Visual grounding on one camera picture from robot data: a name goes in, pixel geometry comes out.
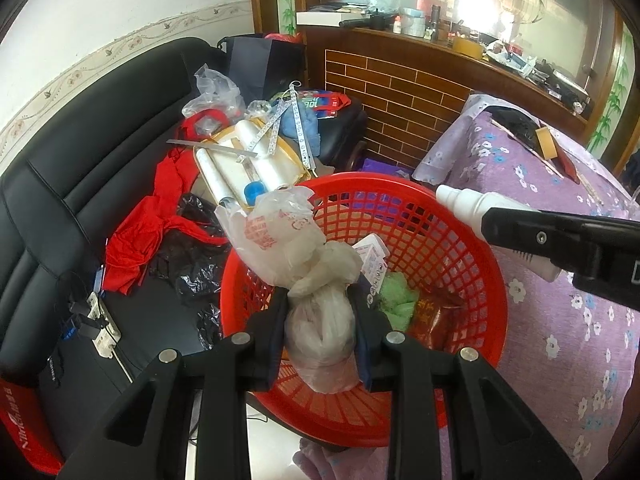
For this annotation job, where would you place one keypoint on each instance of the metal ruler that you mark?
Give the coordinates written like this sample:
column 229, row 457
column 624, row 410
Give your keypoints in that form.
column 210, row 147

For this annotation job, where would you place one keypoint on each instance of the black plastic bag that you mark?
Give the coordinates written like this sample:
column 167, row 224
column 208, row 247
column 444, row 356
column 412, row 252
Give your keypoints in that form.
column 190, row 270

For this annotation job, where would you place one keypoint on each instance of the white spray bottle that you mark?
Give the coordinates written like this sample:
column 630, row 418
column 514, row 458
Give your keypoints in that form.
column 465, row 202

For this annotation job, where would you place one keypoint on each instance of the red cloth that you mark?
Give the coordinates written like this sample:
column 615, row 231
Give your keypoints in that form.
column 165, row 195

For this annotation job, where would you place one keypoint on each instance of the white flat box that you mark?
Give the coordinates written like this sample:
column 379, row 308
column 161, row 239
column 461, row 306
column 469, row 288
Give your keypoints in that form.
column 325, row 17

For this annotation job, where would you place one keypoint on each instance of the purple floral tablecloth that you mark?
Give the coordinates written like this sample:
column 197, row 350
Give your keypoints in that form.
column 550, row 335

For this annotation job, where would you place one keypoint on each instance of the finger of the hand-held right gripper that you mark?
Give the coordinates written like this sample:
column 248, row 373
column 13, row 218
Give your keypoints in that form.
column 540, row 232

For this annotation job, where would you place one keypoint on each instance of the white power strip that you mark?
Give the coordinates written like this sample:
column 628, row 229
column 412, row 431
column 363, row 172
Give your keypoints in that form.
column 100, row 325

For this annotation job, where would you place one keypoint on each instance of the red plastic basket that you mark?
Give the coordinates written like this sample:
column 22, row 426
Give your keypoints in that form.
column 450, row 270

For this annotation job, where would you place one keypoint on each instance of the brown red snack packet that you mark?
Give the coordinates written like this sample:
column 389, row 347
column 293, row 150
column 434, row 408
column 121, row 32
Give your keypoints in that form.
column 435, row 320

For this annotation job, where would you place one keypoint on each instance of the red flat packet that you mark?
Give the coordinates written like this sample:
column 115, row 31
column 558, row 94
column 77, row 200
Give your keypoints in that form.
column 565, row 162

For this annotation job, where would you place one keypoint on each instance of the black leather sofa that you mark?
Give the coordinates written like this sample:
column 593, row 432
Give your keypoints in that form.
column 75, row 185

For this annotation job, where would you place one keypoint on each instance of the green cloth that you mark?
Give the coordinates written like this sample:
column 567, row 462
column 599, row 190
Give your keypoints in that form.
column 397, row 300

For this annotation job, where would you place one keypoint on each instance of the red blue printed bag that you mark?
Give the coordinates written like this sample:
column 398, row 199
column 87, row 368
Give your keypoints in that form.
column 320, row 102

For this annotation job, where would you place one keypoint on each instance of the yellow rimmed tray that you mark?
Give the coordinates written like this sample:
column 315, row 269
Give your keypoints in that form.
column 300, row 167

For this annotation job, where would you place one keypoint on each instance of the black pouch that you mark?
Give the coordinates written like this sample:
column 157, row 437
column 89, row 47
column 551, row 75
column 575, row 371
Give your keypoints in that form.
column 515, row 125

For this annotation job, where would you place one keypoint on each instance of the wooden chopstick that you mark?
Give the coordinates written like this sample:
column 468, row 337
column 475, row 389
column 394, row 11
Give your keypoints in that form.
column 552, row 167

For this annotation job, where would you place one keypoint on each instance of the dark paper bag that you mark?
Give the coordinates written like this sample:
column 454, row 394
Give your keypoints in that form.
column 260, row 65

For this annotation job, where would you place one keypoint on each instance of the white blue box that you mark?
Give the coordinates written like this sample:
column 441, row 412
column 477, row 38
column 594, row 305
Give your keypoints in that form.
column 372, row 260

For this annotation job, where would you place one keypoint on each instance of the blue cloth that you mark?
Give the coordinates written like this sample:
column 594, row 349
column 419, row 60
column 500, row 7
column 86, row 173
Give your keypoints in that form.
column 310, row 130

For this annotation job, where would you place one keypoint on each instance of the white plastic film roll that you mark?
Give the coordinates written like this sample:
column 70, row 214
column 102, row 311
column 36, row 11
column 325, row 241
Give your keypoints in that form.
column 270, row 170
column 212, row 175

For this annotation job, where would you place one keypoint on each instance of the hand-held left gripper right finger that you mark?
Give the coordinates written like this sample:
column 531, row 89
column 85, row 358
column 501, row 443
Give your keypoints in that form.
column 362, row 340

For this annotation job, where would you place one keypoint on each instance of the clear plastic bag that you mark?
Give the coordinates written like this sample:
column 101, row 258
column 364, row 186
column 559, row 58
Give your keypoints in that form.
column 215, row 90

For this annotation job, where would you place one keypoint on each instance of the blue bottle cap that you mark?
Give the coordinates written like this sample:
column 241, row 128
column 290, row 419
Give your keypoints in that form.
column 254, row 193

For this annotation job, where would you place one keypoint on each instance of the red plastic item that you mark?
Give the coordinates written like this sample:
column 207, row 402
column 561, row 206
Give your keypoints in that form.
column 200, row 120

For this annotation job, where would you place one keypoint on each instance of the white plastic bag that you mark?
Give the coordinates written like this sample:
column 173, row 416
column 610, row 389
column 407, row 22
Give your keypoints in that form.
column 320, row 320

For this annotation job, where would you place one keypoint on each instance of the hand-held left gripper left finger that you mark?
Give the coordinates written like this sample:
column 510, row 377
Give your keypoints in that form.
column 275, row 340

